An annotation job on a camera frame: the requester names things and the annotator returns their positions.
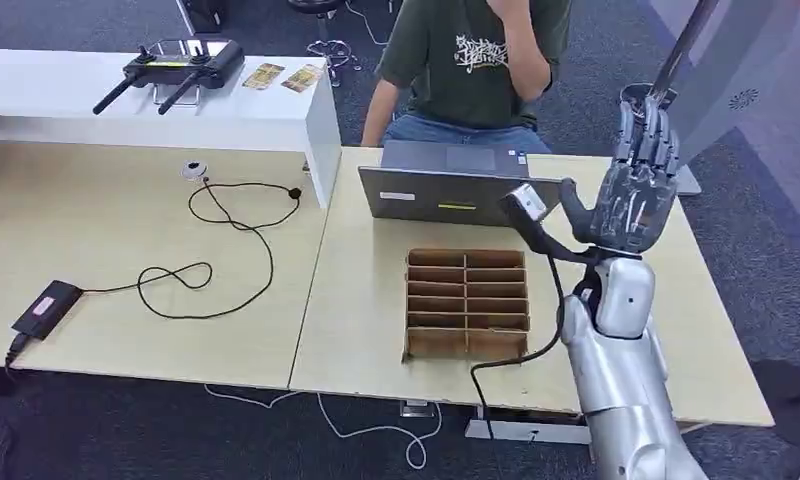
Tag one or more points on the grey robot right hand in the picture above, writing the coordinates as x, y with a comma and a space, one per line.
632, 205

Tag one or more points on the printed card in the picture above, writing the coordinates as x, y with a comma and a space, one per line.
302, 78
263, 76

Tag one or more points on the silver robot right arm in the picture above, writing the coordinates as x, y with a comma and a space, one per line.
618, 371

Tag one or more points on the white display stand panel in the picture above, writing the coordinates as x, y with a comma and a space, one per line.
731, 66

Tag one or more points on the grey laptop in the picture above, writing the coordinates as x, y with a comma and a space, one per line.
453, 195

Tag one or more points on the wooden slotted card box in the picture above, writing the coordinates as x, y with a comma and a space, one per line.
466, 305

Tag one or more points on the person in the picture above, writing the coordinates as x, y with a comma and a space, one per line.
466, 73

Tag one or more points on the white desk foot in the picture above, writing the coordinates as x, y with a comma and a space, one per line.
526, 432

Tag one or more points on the black chair base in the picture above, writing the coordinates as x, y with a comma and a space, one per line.
330, 53

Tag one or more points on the small white round device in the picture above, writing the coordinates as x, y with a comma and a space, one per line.
194, 171

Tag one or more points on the black remote controller with antennas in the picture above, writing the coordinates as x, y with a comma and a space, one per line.
181, 66

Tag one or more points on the white desk shelf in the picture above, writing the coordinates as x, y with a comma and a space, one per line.
142, 112

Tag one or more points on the black power adapter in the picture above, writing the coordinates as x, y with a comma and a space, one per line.
46, 310

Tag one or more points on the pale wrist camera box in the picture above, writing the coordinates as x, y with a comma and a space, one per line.
529, 202

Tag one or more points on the chrome stanchion post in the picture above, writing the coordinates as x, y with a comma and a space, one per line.
678, 46

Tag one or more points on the metal bracket under desk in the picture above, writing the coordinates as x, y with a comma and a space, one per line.
416, 409

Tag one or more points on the black chair frame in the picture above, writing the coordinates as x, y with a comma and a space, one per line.
204, 14

